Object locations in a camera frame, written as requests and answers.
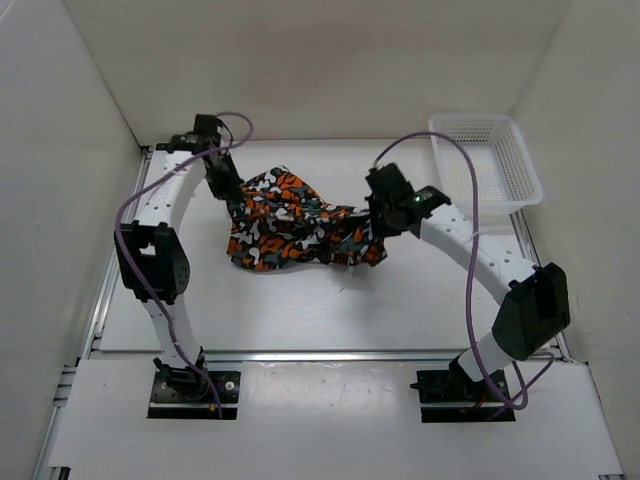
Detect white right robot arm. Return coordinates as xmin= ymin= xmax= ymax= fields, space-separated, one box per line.
xmin=368 ymin=186 xmax=570 ymax=400

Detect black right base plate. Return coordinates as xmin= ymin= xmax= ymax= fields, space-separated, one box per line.
xmin=410 ymin=370 xmax=516 ymax=424

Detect orange camouflage shorts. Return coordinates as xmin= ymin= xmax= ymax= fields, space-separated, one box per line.
xmin=226 ymin=166 xmax=387 ymax=272

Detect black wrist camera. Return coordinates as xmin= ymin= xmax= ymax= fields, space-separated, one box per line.
xmin=365 ymin=163 xmax=414 ymax=207
xmin=192 ymin=114 xmax=224 ymax=146

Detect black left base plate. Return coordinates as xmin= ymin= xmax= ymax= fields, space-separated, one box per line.
xmin=147 ymin=371 xmax=241 ymax=421

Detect white plastic basket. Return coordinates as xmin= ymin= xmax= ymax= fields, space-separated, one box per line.
xmin=428 ymin=113 xmax=543 ymax=219

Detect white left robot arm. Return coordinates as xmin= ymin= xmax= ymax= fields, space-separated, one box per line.
xmin=114 ymin=128 xmax=242 ymax=403

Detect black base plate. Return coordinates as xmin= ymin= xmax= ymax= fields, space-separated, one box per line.
xmin=147 ymin=371 xmax=241 ymax=421
xmin=410 ymin=370 xmax=516 ymax=424

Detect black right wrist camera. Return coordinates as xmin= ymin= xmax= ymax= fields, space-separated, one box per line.
xmin=365 ymin=163 xmax=414 ymax=207

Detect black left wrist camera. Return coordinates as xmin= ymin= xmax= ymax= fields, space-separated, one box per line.
xmin=192 ymin=114 xmax=224 ymax=146

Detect aluminium table frame rail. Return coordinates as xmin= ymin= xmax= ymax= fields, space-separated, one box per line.
xmin=29 ymin=142 xmax=626 ymax=480

